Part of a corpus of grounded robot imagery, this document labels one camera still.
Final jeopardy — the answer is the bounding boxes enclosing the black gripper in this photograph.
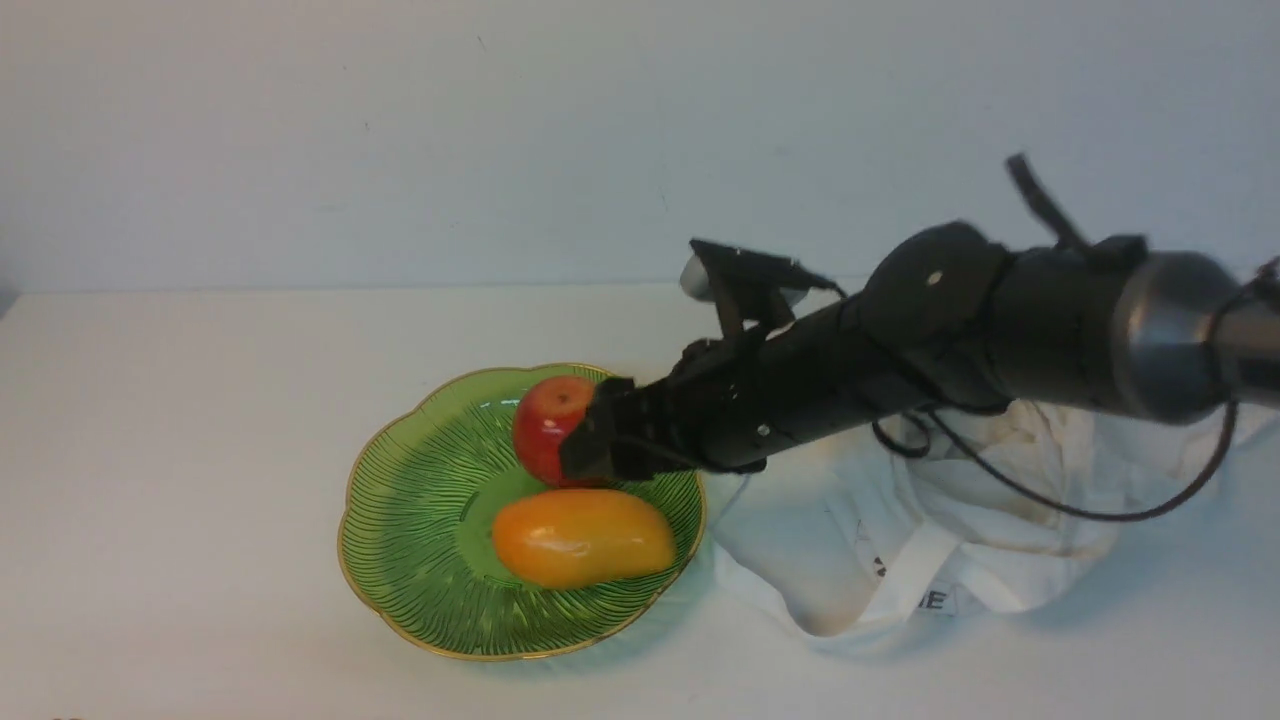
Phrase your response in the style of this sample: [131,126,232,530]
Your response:
[559,299,933,483]

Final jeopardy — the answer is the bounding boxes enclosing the orange mango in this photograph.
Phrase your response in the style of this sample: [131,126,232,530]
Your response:
[492,489,677,591]

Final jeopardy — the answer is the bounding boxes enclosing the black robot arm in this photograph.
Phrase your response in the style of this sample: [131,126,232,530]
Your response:
[559,222,1277,482]

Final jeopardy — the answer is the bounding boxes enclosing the white cloth tote bag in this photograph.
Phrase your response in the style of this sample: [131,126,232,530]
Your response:
[714,401,1277,653]

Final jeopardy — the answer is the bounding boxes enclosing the red apple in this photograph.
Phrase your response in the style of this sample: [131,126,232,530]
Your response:
[512,375,605,488]

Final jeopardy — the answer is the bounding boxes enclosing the green glass scalloped plate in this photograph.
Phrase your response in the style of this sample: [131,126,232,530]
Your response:
[337,363,708,662]

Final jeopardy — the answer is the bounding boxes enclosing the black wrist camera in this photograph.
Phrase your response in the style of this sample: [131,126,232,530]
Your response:
[678,238,847,340]

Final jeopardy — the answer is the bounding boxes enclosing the black cable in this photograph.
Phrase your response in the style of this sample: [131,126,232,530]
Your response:
[872,260,1280,524]

